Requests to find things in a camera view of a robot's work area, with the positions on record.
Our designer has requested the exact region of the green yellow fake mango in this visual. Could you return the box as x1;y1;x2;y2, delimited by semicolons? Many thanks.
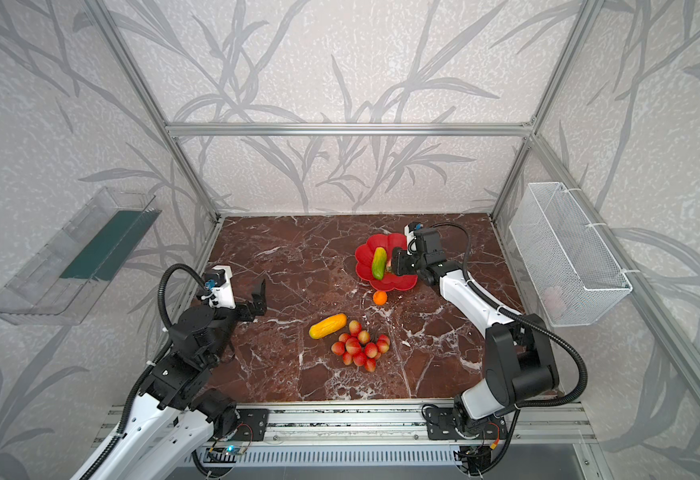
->
371;247;388;281

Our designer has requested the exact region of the small fake orange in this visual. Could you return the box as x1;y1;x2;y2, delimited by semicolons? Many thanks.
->
373;291;388;306

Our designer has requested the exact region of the fake red grape bunch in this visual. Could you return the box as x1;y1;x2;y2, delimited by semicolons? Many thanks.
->
330;320;391;372

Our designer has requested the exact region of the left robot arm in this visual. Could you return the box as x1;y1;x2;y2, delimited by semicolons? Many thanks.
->
73;263;267;479

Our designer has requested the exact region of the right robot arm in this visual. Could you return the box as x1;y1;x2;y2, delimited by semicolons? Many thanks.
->
391;222;589;431

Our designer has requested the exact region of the red flower-shaped fruit bowl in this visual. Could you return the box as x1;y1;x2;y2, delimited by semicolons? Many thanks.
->
355;233;417;292

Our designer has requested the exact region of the green circuit board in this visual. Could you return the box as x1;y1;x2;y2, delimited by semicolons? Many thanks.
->
205;445;246;463

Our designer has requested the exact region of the pink object in basket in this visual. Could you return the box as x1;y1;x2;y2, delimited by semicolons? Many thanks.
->
541;285;567;319

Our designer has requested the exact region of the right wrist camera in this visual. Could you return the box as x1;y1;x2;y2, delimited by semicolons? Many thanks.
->
404;221;424;251

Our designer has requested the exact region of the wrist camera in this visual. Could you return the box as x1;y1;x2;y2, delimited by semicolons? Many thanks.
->
404;221;424;251
198;265;235;309

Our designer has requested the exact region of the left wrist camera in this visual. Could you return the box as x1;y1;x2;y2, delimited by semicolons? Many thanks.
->
198;265;235;309

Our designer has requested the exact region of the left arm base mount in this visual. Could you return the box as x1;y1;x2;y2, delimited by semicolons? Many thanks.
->
212;408;270;442

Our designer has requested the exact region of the white wire mesh basket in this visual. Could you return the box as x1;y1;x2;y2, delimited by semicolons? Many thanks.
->
509;182;632;327

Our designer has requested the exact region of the clear acrylic wall shelf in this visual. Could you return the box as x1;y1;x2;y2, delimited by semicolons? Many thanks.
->
0;187;161;326

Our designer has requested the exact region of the aluminium front rail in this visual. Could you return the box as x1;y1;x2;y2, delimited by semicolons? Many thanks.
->
234;399;597;447

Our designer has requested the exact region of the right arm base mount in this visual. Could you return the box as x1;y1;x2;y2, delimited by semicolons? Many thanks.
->
420;403;507;443

